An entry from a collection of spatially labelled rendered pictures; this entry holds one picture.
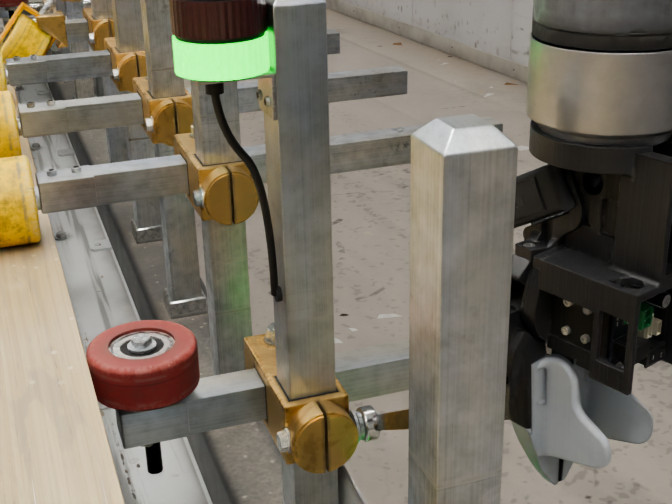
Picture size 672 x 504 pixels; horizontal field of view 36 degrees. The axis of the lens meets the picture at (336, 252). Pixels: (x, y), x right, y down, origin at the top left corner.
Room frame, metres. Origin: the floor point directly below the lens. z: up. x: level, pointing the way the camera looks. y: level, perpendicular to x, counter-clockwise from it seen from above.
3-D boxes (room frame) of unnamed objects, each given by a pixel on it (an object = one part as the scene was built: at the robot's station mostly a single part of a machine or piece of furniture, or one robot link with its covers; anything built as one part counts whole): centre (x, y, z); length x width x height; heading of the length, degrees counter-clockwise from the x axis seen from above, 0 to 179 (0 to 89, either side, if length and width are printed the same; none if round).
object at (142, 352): (0.67, 0.14, 0.85); 0.08 x 0.08 x 0.11
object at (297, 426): (0.69, 0.03, 0.85); 0.13 x 0.06 x 0.05; 19
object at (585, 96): (0.48, -0.13, 1.14); 0.08 x 0.08 x 0.05
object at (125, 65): (1.40, 0.27, 0.95); 0.13 x 0.06 x 0.05; 19
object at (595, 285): (0.48, -0.14, 1.06); 0.09 x 0.08 x 0.12; 39
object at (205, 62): (0.65, 0.07, 1.12); 0.06 x 0.06 x 0.02
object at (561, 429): (0.47, -0.12, 0.95); 0.06 x 0.03 x 0.09; 39
